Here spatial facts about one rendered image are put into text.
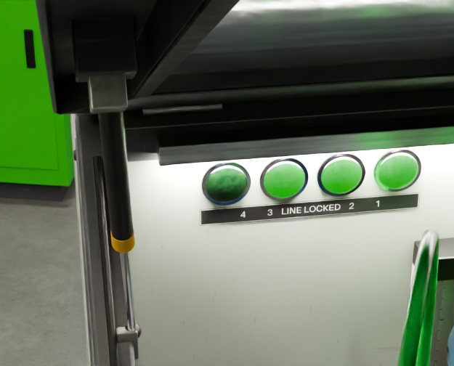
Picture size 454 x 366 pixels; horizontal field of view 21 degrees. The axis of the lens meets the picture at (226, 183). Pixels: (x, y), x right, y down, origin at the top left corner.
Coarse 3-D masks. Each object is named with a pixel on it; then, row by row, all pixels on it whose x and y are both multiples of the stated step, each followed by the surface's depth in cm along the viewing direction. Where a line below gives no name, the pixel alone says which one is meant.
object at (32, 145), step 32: (0, 0) 352; (32, 0) 351; (0, 32) 357; (32, 32) 356; (0, 64) 363; (32, 64) 360; (0, 96) 368; (32, 96) 367; (0, 128) 373; (32, 128) 372; (64, 128) 371; (0, 160) 379; (32, 160) 378; (64, 160) 377; (0, 192) 391; (32, 192) 389; (64, 192) 392
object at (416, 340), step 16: (432, 240) 108; (416, 256) 106; (432, 256) 105; (416, 272) 103; (432, 272) 121; (416, 288) 101; (432, 288) 123; (416, 304) 100; (432, 304) 125; (416, 320) 99; (432, 320) 127; (416, 336) 98; (400, 352) 98; (416, 352) 98
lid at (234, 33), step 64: (64, 0) 70; (128, 0) 72; (192, 0) 55; (256, 0) 62; (320, 0) 64; (384, 0) 66; (448, 0) 68; (64, 64) 107; (128, 64) 79; (192, 64) 96; (256, 64) 100; (320, 64) 105; (384, 64) 106; (448, 64) 107
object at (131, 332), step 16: (112, 128) 88; (112, 144) 89; (112, 160) 91; (112, 176) 93; (128, 176) 94; (112, 192) 94; (128, 192) 95; (112, 208) 96; (128, 208) 97; (112, 224) 99; (128, 224) 99; (112, 240) 101; (128, 240) 100; (128, 256) 103; (128, 272) 105; (128, 288) 108; (128, 304) 110; (128, 320) 113; (128, 336) 114
